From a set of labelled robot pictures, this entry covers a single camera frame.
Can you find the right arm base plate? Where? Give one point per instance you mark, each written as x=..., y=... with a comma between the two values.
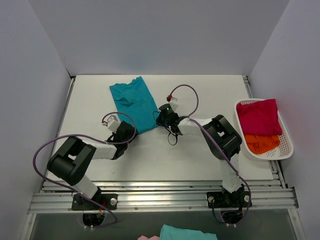
x=225, y=199

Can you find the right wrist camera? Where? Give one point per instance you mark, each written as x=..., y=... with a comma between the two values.
x=173, y=101

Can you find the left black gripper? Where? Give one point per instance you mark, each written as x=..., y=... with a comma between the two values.
x=128, y=127

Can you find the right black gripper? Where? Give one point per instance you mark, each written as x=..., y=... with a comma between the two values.
x=161, y=119

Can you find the folded pink t-shirt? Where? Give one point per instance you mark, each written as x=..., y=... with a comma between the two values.
x=148, y=238

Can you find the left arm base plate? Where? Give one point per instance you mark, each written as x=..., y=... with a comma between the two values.
x=108, y=200

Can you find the folded mint t-shirt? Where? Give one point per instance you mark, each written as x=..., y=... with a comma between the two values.
x=172, y=233

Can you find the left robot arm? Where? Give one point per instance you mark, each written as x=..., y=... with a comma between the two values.
x=71, y=161

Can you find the white plastic basket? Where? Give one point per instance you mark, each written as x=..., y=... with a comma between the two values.
x=282, y=152

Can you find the orange t-shirt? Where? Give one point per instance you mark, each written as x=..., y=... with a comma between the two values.
x=258, y=144

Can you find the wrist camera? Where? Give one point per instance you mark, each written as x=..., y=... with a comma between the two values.
x=112, y=123
x=173, y=101

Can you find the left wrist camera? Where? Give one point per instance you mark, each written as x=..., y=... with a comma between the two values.
x=112, y=123

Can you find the aluminium rail frame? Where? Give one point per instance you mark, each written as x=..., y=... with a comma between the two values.
x=155, y=176

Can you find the magenta t-shirt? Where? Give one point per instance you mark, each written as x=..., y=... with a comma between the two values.
x=259, y=118

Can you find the teal t-shirt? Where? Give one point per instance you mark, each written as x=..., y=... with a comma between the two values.
x=134, y=99

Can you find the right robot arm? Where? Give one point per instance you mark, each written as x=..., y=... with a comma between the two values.
x=222, y=139

